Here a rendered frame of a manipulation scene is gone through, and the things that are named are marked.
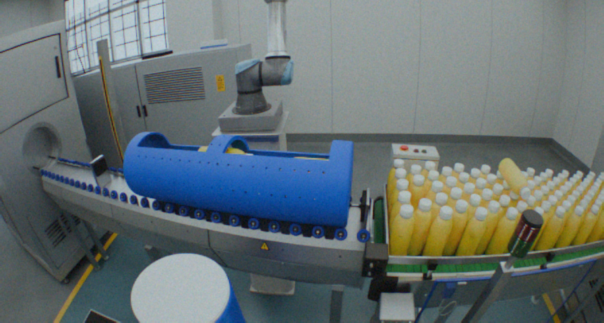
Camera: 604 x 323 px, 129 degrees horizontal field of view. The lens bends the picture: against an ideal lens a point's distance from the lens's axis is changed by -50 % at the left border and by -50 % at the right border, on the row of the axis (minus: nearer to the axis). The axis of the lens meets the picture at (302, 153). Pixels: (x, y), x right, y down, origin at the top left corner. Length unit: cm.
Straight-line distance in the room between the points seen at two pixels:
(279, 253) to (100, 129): 284
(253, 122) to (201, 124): 147
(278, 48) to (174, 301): 103
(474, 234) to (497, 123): 379
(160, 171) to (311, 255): 61
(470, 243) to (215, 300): 76
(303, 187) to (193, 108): 196
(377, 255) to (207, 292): 47
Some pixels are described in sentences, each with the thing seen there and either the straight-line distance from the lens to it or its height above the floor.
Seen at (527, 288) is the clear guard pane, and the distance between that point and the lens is 112.
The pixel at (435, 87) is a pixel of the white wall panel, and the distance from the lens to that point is 393.
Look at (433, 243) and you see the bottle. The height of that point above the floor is 99.
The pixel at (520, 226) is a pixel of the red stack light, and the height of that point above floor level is 124.
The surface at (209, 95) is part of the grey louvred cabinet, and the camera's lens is 254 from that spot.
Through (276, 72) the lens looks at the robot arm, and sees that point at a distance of 122.
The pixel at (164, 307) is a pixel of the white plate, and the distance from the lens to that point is 73.
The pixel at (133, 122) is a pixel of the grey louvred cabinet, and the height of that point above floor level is 83.
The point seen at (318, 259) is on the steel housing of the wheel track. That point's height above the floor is 86.
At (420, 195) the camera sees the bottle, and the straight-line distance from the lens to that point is 100.
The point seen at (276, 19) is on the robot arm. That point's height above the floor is 162.
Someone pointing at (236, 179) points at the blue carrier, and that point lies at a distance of 87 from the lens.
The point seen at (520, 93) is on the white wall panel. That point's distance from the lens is 479.
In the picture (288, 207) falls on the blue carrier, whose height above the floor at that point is 108.
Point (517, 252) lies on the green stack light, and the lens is 70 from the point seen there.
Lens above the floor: 159
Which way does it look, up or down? 26 degrees down
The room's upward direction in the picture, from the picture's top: 2 degrees counter-clockwise
